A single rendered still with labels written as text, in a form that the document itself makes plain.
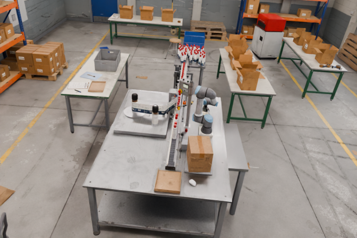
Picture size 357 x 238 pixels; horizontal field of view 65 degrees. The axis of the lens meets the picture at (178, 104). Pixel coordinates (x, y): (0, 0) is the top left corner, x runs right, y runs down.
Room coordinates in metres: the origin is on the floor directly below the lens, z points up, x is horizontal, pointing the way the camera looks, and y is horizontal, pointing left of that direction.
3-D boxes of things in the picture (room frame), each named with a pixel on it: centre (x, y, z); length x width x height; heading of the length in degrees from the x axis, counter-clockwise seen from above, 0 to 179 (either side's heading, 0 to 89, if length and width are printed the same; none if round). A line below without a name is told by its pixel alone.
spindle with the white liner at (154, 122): (3.04, 0.29, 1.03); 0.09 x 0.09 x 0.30
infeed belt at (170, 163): (3.10, 0.01, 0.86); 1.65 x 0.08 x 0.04; 178
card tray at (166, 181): (2.11, 0.04, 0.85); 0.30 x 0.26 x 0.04; 178
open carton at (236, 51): (5.47, -1.16, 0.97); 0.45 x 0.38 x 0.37; 94
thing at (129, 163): (2.98, 0.11, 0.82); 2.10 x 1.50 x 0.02; 178
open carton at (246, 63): (5.02, -1.24, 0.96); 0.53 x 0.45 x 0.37; 92
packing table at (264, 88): (5.47, -1.28, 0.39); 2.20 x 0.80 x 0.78; 1
